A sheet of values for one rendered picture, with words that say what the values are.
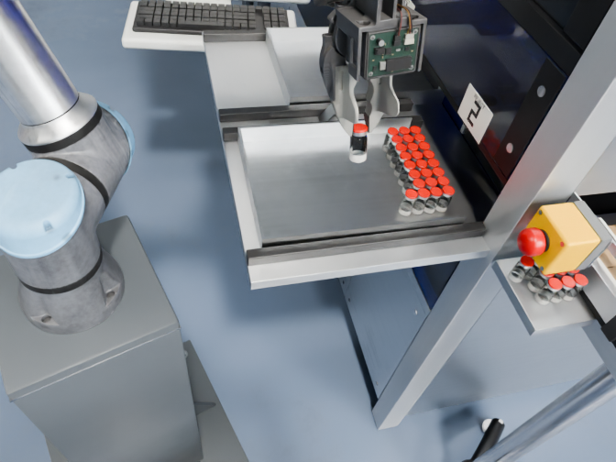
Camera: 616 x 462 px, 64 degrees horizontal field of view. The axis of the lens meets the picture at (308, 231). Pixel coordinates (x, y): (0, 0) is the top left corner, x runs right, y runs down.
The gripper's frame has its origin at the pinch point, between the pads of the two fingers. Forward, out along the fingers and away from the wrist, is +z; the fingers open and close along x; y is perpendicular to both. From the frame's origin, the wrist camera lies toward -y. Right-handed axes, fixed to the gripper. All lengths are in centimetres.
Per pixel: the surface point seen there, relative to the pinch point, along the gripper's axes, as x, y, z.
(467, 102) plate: 26.8, -15.2, 9.4
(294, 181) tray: -3.2, -18.7, 20.9
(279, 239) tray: -10.0, -4.6, 20.4
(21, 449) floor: -79, -35, 102
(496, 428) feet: 49, -1, 110
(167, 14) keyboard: -16, -88, 11
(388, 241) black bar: 6.9, -1.5, 23.4
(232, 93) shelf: -8.2, -45.2, 15.4
